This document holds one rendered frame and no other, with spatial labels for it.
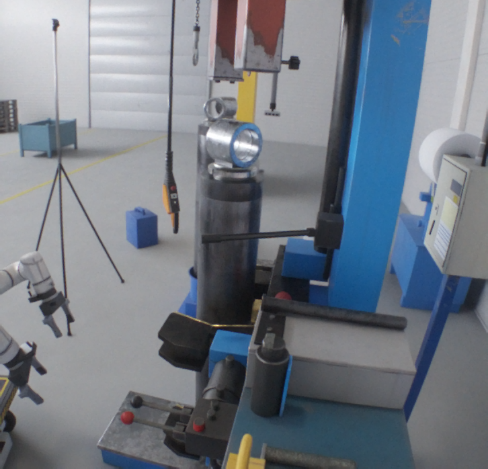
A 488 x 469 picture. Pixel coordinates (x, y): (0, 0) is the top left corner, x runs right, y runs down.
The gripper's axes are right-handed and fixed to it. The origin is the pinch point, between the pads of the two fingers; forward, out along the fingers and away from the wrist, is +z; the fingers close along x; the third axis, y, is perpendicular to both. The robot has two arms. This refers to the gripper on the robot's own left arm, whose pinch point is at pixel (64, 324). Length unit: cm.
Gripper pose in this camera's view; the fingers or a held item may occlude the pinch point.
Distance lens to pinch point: 178.4
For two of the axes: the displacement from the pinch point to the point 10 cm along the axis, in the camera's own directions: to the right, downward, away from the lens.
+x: 0.4, -2.5, 9.7
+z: 3.4, 9.1, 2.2
